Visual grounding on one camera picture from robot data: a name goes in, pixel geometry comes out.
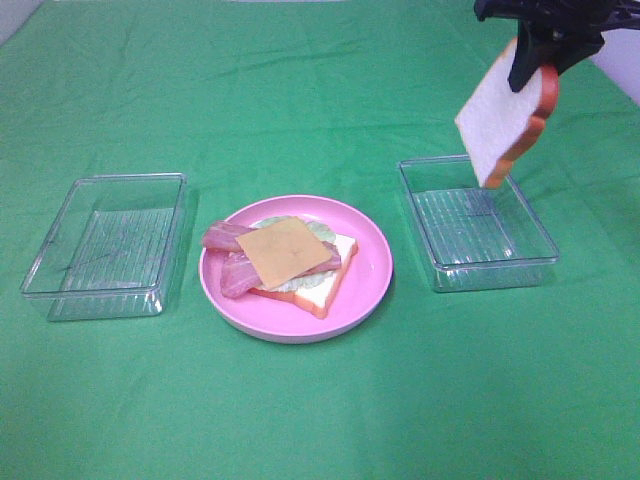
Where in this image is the bacon strip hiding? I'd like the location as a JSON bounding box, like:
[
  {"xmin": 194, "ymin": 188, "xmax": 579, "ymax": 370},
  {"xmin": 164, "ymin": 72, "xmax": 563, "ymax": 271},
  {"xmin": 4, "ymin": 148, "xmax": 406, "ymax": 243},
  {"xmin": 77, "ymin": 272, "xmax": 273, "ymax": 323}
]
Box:
[
  {"xmin": 201, "ymin": 221, "xmax": 254, "ymax": 252},
  {"xmin": 220, "ymin": 242, "xmax": 342, "ymax": 298}
]

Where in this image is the pink round plate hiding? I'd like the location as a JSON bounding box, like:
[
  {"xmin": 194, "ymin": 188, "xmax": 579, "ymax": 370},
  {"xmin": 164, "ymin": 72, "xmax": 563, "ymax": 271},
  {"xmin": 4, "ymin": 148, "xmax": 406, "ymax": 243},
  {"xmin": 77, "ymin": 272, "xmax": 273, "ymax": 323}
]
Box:
[{"xmin": 199, "ymin": 194, "xmax": 393, "ymax": 344}]

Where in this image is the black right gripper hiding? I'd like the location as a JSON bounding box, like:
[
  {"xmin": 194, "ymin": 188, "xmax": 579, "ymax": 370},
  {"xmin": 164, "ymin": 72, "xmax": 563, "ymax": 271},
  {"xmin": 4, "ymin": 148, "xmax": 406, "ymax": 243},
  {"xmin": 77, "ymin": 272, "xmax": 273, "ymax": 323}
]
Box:
[{"xmin": 473, "ymin": 0, "xmax": 639, "ymax": 93}]

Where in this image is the clear plastic tray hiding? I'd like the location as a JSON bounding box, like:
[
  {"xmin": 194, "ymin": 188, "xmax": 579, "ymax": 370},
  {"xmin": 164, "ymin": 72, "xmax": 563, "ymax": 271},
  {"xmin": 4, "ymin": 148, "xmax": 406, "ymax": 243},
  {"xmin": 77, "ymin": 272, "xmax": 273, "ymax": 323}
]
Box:
[
  {"xmin": 398, "ymin": 155, "xmax": 559, "ymax": 293},
  {"xmin": 21, "ymin": 173, "xmax": 187, "ymax": 322}
]

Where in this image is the green tablecloth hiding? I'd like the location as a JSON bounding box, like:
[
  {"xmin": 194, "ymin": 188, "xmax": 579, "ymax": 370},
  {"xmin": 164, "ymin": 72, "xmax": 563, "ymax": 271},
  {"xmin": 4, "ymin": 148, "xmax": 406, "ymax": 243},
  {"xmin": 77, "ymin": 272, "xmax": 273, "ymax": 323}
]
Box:
[{"xmin": 1, "ymin": 1, "xmax": 639, "ymax": 479}]

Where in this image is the clear plastic tray left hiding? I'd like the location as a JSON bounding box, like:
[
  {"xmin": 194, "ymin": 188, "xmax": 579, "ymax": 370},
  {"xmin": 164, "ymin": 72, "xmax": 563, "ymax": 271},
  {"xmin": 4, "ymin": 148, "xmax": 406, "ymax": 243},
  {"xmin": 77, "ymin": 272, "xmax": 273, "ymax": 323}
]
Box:
[{"xmin": 21, "ymin": 173, "xmax": 187, "ymax": 322}]

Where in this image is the yellow cheese slice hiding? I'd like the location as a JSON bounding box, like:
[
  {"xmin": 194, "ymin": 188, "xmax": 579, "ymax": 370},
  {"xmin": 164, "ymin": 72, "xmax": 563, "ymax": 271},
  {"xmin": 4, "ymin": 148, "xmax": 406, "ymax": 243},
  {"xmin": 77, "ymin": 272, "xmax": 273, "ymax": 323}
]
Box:
[{"xmin": 236, "ymin": 217, "xmax": 332, "ymax": 289}]

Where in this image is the green lettuce leaf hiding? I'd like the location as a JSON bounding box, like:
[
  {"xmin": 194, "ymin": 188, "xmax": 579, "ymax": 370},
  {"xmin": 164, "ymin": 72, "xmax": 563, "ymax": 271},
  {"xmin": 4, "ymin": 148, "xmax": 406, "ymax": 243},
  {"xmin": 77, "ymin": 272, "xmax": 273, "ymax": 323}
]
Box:
[{"xmin": 253, "ymin": 216, "xmax": 342, "ymax": 293}]

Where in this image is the bread slice with brown crust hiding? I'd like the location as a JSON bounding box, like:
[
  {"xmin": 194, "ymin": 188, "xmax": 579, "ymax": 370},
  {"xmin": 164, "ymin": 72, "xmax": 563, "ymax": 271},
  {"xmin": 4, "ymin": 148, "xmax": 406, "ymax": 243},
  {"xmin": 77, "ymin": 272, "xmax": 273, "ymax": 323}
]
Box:
[{"xmin": 250, "ymin": 234, "xmax": 358, "ymax": 319}]

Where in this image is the clear plastic tray right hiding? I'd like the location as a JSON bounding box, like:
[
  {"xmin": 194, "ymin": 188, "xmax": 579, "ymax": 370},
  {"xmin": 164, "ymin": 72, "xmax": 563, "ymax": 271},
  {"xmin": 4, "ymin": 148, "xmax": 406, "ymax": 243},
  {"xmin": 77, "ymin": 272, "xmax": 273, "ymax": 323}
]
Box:
[{"xmin": 398, "ymin": 155, "xmax": 559, "ymax": 293}]

